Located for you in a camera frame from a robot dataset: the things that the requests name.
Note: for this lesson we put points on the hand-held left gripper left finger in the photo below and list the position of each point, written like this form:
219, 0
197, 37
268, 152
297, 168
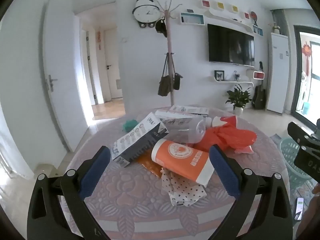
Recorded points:
95, 172

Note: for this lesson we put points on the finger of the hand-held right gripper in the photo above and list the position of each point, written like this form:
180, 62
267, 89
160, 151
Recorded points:
303, 136

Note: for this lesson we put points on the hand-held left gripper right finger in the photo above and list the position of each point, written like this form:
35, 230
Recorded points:
223, 172

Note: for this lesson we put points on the light blue plastic basket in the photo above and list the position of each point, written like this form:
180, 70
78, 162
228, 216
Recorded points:
287, 152

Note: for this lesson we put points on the orange paper cup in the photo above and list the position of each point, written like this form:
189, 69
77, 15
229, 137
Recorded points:
180, 158

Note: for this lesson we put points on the clear plastic bottle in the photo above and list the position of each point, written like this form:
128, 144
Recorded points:
185, 130

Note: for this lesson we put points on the white and dark blue carton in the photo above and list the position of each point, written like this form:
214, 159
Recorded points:
140, 135

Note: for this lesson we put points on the person's right forearm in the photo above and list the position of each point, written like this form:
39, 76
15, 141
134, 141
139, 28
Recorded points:
313, 210

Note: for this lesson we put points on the blue bucket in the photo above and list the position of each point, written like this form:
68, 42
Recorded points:
305, 108

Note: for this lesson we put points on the patterned blue rug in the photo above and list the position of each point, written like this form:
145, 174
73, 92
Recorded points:
301, 191

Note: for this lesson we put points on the red plastic bag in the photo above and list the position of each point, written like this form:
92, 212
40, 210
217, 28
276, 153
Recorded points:
232, 136

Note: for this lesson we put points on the pink patterned tablecloth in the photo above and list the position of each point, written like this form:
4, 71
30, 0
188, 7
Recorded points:
130, 197

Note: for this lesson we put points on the white washing machine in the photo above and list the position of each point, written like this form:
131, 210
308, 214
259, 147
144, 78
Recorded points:
305, 90

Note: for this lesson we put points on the smartphone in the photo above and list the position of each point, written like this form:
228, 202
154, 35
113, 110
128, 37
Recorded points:
298, 208

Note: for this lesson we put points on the orange plastic packet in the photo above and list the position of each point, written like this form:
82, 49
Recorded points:
146, 163

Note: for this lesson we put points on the dark acoustic guitar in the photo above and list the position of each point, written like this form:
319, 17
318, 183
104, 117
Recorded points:
258, 98

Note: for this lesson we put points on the green crumpled wrapper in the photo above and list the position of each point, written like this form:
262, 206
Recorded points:
130, 125

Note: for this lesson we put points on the white refrigerator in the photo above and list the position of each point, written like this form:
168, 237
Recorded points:
277, 75

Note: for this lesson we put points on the white printed carton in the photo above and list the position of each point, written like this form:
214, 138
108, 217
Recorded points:
190, 110

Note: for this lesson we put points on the potted green plant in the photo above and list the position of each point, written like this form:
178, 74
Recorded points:
238, 97

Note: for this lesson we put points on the red knot window decoration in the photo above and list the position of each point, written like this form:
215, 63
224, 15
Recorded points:
306, 51

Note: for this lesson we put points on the small shelf figurine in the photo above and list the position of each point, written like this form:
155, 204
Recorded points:
236, 75

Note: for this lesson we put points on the small black bag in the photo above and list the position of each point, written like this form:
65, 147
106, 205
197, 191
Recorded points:
176, 82

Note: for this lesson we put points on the white room door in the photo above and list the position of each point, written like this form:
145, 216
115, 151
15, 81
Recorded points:
65, 75

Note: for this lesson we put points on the olive tote bag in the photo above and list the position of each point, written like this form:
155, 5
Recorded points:
164, 86

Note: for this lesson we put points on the white hallway door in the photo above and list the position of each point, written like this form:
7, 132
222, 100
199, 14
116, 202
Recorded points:
112, 62

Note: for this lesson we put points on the red hallway hanging ornament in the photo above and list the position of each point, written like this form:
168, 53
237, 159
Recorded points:
99, 38

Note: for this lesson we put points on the long white curved shelf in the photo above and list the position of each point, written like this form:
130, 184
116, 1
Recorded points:
232, 20

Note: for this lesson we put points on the black cap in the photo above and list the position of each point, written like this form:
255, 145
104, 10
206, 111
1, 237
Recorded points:
161, 27

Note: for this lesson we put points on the dark sliding door frame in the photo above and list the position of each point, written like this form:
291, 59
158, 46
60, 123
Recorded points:
296, 80

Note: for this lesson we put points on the red box wall shelf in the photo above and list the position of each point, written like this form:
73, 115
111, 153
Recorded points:
258, 75

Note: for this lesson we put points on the low white wall shelf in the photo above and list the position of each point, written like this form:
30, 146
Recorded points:
232, 82

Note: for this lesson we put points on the black butterfly picture frame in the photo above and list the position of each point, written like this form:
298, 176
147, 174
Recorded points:
220, 75

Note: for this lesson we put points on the wall-mounted television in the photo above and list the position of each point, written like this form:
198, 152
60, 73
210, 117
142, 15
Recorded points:
230, 45

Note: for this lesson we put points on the small red wall box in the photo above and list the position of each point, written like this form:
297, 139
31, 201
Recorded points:
246, 15
205, 3

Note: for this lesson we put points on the small yellow wall box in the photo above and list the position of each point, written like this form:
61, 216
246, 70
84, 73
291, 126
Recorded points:
235, 8
220, 5

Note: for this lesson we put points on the teal box wall shelf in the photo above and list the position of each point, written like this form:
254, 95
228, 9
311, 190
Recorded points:
191, 18

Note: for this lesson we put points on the panda wall clock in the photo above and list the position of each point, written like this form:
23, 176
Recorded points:
146, 12

